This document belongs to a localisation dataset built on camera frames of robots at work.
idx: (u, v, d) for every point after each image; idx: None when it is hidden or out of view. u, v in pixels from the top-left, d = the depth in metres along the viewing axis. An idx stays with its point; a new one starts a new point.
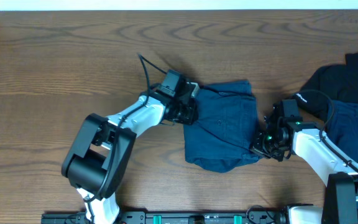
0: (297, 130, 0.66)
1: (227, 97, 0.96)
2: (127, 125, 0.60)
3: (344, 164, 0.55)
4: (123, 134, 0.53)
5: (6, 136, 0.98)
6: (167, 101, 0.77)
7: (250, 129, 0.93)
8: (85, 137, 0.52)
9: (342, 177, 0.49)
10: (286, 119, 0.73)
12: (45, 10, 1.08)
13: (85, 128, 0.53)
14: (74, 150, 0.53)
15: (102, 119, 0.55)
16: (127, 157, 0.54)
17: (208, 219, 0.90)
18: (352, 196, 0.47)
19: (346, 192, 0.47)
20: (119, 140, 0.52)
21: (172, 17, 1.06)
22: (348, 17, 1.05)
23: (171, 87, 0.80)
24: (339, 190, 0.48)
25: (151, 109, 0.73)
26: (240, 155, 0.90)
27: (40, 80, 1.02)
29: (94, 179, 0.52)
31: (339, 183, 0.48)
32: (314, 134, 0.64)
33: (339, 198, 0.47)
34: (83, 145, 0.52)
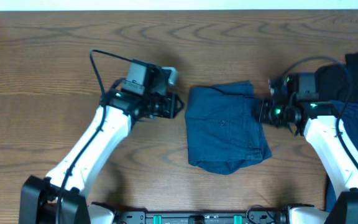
0: (311, 119, 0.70)
1: (229, 98, 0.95)
2: (73, 180, 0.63)
3: None
4: (67, 200, 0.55)
5: (6, 136, 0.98)
6: (130, 106, 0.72)
7: (253, 130, 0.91)
8: (30, 207, 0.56)
9: (354, 198, 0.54)
10: (299, 97, 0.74)
12: (45, 10, 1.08)
13: (27, 196, 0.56)
14: (25, 220, 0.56)
15: (41, 185, 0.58)
16: (81, 217, 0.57)
17: (208, 219, 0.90)
18: None
19: (355, 212, 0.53)
20: (64, 207, 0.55)
21: (172, 17, 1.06)
22: (348, 17, 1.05)
23: (138, 81, 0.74)
24: (350, 209, 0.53)
25: (109, 132, 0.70)
26: (244, 157, 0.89)
27: (40, 80, 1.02)
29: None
31: (351, 205, 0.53)
32: (330, 126, 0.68)
33: (349, 216, 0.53)
34: (30, 213, 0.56)
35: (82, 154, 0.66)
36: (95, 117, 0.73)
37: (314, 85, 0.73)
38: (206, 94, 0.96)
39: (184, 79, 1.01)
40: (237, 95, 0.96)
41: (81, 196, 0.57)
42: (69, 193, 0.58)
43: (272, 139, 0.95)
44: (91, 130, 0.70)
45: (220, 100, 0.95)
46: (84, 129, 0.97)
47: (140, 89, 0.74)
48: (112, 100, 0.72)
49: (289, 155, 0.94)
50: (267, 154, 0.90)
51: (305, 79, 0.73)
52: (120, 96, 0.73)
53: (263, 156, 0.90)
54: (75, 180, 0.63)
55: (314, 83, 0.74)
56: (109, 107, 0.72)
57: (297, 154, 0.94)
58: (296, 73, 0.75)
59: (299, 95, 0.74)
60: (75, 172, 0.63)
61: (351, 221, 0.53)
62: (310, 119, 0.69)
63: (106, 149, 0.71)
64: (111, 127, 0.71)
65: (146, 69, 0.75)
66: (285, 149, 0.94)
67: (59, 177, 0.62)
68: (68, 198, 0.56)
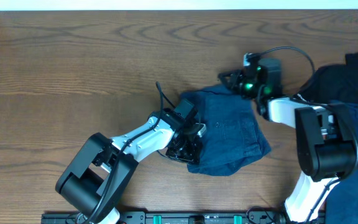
0: None
1: (217, 99, 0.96)
2: (130, 150, 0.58)
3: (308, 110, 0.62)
4: (123, 160, 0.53)
5: (5, 136, 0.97)
6: (178, 125, 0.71)
7: (247, 127, 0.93)
8: (85, 157, 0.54)
9: (305, 110, 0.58)
10: None
12: (45, 10, 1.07)
13: (87, 148, 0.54)
14: (73, 168, 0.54)
15: (106, 140, 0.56)
16: (125, 184, 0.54)
17: (208, 219, 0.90)
18: (316, 121, 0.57)
19: (310, 120, 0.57)
20: (118, 167, 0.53)
21: (172, 17, 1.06)
22: (348, 17, 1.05)
23: (183, 114, 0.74)
24: (304, 118, 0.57)
25: (160, 134, 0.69)
26: (243, 154, 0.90)
27: (40, 80, 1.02)
29: (86, 202, 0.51)
31: (302, 113, 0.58)
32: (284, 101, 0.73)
33: (307, 127, 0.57)
34: (82, 165, 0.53)
35: (140, 136, 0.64)
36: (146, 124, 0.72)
37: None
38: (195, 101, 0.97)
39: (184, 79, 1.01)
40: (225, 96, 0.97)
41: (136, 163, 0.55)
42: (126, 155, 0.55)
43: (272, 139, 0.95)
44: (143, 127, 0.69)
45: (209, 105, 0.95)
46: (84, 129, 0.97)
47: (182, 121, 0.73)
48: (163, 116, 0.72)
49: (289, 155, 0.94)
50: (266, 148, 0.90)
51: None
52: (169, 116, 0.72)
53: (263, 150, 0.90)
54: (132, 151, 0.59)
55: None
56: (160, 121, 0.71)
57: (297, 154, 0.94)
58: None
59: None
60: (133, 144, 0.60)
61: (310, 131, 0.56)
62: None
63: (153, 148, 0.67)
64: (162, 131, 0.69)
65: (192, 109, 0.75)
66: (285, 149, 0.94)
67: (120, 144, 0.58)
68: (127, 160, 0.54)
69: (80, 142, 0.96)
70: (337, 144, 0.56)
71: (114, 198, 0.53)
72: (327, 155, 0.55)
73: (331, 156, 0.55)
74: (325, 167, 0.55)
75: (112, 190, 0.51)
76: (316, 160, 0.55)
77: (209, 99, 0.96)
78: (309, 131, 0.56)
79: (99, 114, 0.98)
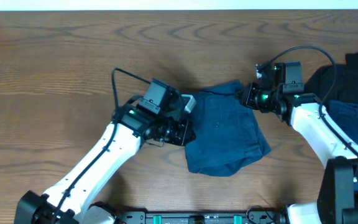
0: (296, 106, 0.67)
1: (217, 99, 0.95)
2: (72, 198, 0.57)
3: (343, 147, 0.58)
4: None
5: (5, 136, 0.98)
6: (143, 125, 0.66)
7: (247, 127, 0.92)
8: (23, 220, 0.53)
9: (342, 165, 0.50)
10: (287, 87, 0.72)
12: (46, 10, 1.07)
13: (22, 212, 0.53)
14: None
15: (37, 201, 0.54)
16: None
17: (208, 219, 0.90)
18: (351, 182, 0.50)
19: (344, 182, 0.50)
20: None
21: (172, 17, 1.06)
22: (348, 17, 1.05)
23: (154, 101, 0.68)
24: (338, 177, 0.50)
25: (115, 153, 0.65)
26: (243, 155, 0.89)
27: (40, 80, 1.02)
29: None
31: (337, 170, 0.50)
32: (314, 111, 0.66)
33: (339, 188, 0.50)
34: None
35: (84, 173, 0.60)
36: (105, 132, 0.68)
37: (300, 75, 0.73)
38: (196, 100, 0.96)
39: (184, 79, 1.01)
40: (225, 96, 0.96)
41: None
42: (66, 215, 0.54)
43: (272, 139, 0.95)
44: (95, 150, 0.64)
45: (210, 105, 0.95)
46: (84, 129, 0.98)
47: (151, 114, 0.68)
48: (124, 117, 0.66)
49: (289, 155, 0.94)
50: (266, 149, 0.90)
51: (293, 69, 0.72)
52: (133, 113, 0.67)
53: (263, 151, 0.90)
54: (73, 202, 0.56)
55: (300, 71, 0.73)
56: (119, 125, 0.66)
57: (297, 155, 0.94)
58: (283, 63, 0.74)
59: (286, 86, 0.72)
60: (73, 192, 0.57)
61: (340, 191, 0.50)
62: (294, 107, 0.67)
63: (109, 173, 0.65)
64: (118, 148, 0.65)
65: (165, 93, 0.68)
66: (285, 149, 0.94)
67: (58, 196, 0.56)
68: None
69: (80, 143, 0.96)
70: None
71: None
72: (355, 218, 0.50)
73: None
74: None
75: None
76: (342, 223, 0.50)
77: (210, 99, 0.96)
78: (340, 195, 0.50)
79: (99, 114, 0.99)
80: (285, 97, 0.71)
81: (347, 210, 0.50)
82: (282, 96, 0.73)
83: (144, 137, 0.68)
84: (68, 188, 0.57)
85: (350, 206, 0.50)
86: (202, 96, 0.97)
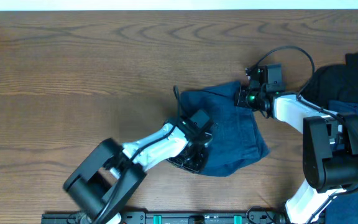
0: (276, 98, 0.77)
1: (217, 101, 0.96)
2: (140, 159, 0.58)
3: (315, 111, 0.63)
4: (133, 169, 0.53)
5: (5, 136, 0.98)
6: (194, 134, 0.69)
7: (246, 129, 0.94)
8: (98, 160, 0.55)
9: (315, 119, 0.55)
10: (269, 87, 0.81)
12: (46, 10, 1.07)
13: (99, 152, 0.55)
14: (82, 170, 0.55)
15: (117, 147, 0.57)
16: (132, 192, 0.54)
17: (208, 219, 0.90)
18: (325, 133, 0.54)
19: (319, 133, 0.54)
20: (127, 174, 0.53)
21: (172, 17, 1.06)
22: (347, 17, 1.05)
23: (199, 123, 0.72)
24: (313, 130, 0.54)
25: (171, 145, 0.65)
26: (241, 157, 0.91)
27: (40, 81, 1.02)
29: (92, 206, 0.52)
31: (312, 124, 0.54)
32: (291, 98, 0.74)
33: (315, 140, 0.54)
34: (92, 169, 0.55)
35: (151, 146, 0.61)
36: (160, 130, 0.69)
37: (280, 76, 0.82)
38: (194, 100, 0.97)
39: (184, 80, 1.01)
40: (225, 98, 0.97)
41: (144, 174, 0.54)
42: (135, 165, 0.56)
43: (272, 139, 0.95)
44: (155, 135, 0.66)
45: (209, 106, 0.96)
46: (84, 129, 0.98)
47: (199, 131, 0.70)
48: (179, 122, 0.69)
49: (289, 155, 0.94)
50: (265, 150, 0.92)
51: (273, 71, 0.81)
52: (185, 124, 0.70)
53: (261, 153, 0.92)
54: (142, 160, 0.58)
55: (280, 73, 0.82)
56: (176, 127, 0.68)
57: (297, 154, 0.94)
58: (265, 66, 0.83)
59: (268, 86, 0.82)
60: (144, 153, 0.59)
61: (318, 143, 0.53)
62: (276, 98, 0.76)
63: (160, 160, 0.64)
64: (175, 142, 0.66)
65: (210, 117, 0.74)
66: (285, 149, 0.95)
67: (130, 151, 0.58)
68: (135, 169, 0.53)
69: (80, 143, 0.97)
70: (344, 156, 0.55)
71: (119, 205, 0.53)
72: (336, 170, 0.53)
73: (339, 172, 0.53)
74: (333, 181, 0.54)
75: (120, 197, 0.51)
76: (324, 175, 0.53)
77: (209, 99, 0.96)
78: (317, 145, 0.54)
79: (99, 114, 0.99)
80: (269, 94, 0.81)
81: (326, 161, 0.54)
82: (266, 94, 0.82)
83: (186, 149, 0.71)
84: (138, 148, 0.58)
85: (329, 157, 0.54)
86: (202, 96, 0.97)
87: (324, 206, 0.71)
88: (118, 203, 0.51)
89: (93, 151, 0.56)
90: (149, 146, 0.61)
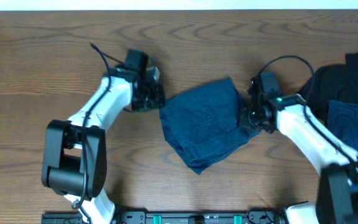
0: (279, 111, 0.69)
1: (229, 108, 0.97)
2: (92, 121, 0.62)
3: (333, 151, 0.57)
4: (90, 134, 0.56)
5: (5, 136, 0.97)
6: (132, 76, 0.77)
7: (217, 144, 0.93)
8: (55, 146, 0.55)
9: (334, 170, 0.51)
10: (266, 94, 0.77)
12: (46, 10, 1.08)
13: (51, 137, 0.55)
14: (48, 162, 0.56)
15: (63, 125, 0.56)
16: (102, 151, 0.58)
17: (208, 219, 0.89)
18: (345, 186, 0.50)
19: (339, 187, 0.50)
20: (87, 140, 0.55)
21: (172, 17, 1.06)
22: (347, 17, 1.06)
23: (134, 65, 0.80)
24: (332, 183, 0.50)
25: (115, 93, 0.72)
26: (186, 146, 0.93)
27: (40, 80, 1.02)
29: (76, 181, 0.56)
31: (330, 176, 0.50)
32: (298, 113, 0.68)
33: (334, 195, 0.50)
34: (55, 155, 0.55)
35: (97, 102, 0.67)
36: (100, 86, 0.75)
37: (276, 83, 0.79)
38: (212, 86, 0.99)
39: (184, 79, 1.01)
40: (236, 109, 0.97)
41: (102, 131, 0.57)
42: (91, 129, 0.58)
43: (272, 139, 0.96)
44: (97, 94, 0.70)
45: (219, 100, 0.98)
46: None
47: (137, 71, 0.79)
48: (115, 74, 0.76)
49: (288, 155, 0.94)
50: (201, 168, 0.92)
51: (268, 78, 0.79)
52: (120, 70, 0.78)
53: (196, 165, 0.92)
54: (95, 121, 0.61)
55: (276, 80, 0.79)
56: (112, 78, 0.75)
57: (297, 154, 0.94)
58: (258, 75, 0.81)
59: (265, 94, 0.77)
60: (93, 115, 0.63)
61: (337, 197, 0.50)
62: (279, 111, 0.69)
63: (114, 109, 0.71)
64: (117, 89, 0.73)
65: (140, 55, 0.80)
66: (284, 149, 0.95)
67: (80, 121, 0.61)
68: (92, 132, 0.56)
69: None
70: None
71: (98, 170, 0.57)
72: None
73: None
74: None
75: (93, 162, 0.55)
76: None
77: (224, 98, 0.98)
78: (337, 199, 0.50)
79: None
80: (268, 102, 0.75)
81: (347, 216, 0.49)
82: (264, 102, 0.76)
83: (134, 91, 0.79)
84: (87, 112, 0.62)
85: (350, 212, 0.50)
86: (220, 88, 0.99)
87: None
88: (94, 167, 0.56)
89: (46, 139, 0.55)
90: (95, 105, 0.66)
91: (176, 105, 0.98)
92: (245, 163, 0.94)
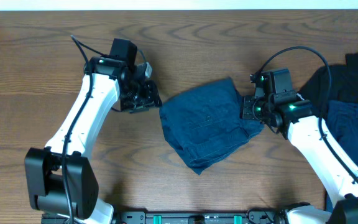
0: (293, 122, 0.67)
1: (228, 109, 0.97)
2: (73, 143, 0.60)
3: (350, 180, 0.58)
4: (71, 163, 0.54)
5: (6, 136, 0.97)
6: (115, 69, 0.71)
7: (216, 146, 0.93)
8: (36, 177, 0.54)
9: (350, 205, 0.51)
10: (278, 98, 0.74)
12: (46, 10, 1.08)
13: (32, 168, 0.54)
14: (33, 191, 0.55)
15: (41, 154, 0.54)
16: (88, 177, 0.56)
17: (208, 219, 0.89)
18: None
19: (354, 221, 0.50)
20: (69, 173, 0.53)
21: (172, 17, 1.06)
22: (347, 17, 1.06)
23: (120, 55, 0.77)
24: (348, 218, 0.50)
25: (99, 98, 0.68)
26: (186, 145, 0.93)
27: (40, 80, 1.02)
29: (65, 207, 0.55)
31: (348, 212, 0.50)
32: (314, 129, 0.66)
33: None
34: (38, 185, 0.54)
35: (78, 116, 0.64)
36: (82, 87, 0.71)
37: (289, 85, 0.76)
38: (213, 86, 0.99)
39: (184, 79, 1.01)
40: (237, 110, 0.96)
41: (85, 159, 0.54)
42: (73, 156, 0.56)
43: (272, 139, 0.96)
44: (78, 105, 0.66)
45: (219, 101, 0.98)
46: None
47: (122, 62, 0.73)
48: (97, 68, 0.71)
49: (289, 155, 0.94)
50: (199, 168, 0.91)
51: (280, 80, 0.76)
52: (103, 62, 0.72)
53: (194, 165, 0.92)
54: (75, 145, 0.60)
55: (289, 81, 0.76)
56: (95, 73, 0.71)
57: (297, 155, 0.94)
58: (270, 73, 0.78)
59: (277, 96, 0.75)
60: (73, 137, 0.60)
61: None
62: (291, 123, 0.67)
63: (99, 118, 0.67)
64: (100, 93, 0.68)
65: (127, 44, 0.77)
66: (284, 149, 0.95)
67: (59, 145, 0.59)
68: (73, 162, 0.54)
69: None
70: None
71: (86, 196, 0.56)
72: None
73: None
74: None
75: (79, 190, 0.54)
76: None
77: (225, 98, 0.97)
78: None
79: None
80: (279, 107, 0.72)
81: None
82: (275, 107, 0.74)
83: (121, 83, 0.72)
84: (66, 134, 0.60)
85: None
86: (222, 89, 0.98)
87: None
88: (81, 194, 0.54)
89: (27, 170, 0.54)
90: (76, 121, 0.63)
91: (177, 105, 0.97)
92: (245, 163, 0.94)
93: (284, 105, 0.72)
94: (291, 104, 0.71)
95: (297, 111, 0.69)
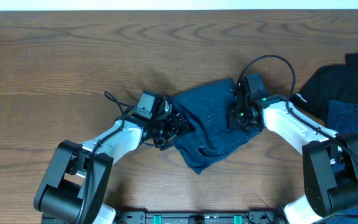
0: (265, 107, 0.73)
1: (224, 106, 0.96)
2: (103, 150, 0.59)
3: (313, 132, 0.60)
4: (97, 160, 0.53)
5: (5, 136, 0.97)
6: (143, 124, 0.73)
7: (216, 145, 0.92)
8: (59, 166, 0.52)
9: (315, 148, 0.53)
10: (253, 96, 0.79)
12: (46, 10, 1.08)
13: (59, 157, 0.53)
14: (47, 180, 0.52)
15: (73, 146, 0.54)
16: (105, 181, 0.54)
17: (208, 219, 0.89)
18: (327, 161, 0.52)
19: (321, 162, 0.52)
20: (93, 167, 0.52)
21: (171, 17, 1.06)
22: (347, 17, 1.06)
23: (147, 108, 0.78)
24: (314, 160, 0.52)
25: (128, 134, 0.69)
26: None
27: (41, 81, 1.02)
29: (69, 211, 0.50)
31: (314, 153, 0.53)
32: (281, 107, 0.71)
33: (317, 170, 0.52)
34: (56, 175, 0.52)
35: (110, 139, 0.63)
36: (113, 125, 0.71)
37: (261, 83, 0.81)
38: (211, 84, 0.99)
39: (184, 79, 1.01)
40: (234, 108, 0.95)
41: (110, 160, 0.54)
42: (100, 155, 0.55)
43: (272, 139, 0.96)
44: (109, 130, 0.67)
45: (217, 99, 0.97)
46: (84, 129, 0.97)
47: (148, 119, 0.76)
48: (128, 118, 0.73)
49: (289, 155, 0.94)
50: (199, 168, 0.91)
51: (254, 80, 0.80)
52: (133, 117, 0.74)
53: (194, 165, 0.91)
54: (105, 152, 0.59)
55: (261, 79, 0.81)
56: (127, 122, 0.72)
57: (296, 155, 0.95)
58: (245, 76, 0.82)
59: (252, 95, 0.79)
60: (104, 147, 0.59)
61: (324, 175, 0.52)
62: (264, 109, 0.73)
63: (123, 148, 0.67)
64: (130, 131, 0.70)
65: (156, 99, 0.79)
66: (285, 149, 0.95)
67: (90, 145, 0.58)
68: (99, 159, 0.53)
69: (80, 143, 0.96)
70: (342, 180, 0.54)
71: (96, 200, 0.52)
72: (340, 196, 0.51)
73: (347, 200, 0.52)
74: (339, 208, 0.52)
75: (92, 192, 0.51)
76: (331, 206, 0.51)
77: (222, 96, 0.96)
78: (321, 174, 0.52)
79: (99, 115, 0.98)
80: (255, 102, 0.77)
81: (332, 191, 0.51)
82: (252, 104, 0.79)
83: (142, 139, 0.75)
84: (99, 140, 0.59)
85: (334, 186, 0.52)
86: (219, 86, 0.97)
87: (322, 220, 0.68)
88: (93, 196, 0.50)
89: (53, 157, 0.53)
90: (107, 138, 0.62)
91: (178, 103, 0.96)
92: (245, 163, 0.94)
93: (258, 100, 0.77)
94: (263, 98, 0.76)
95: (270, 102, 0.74)
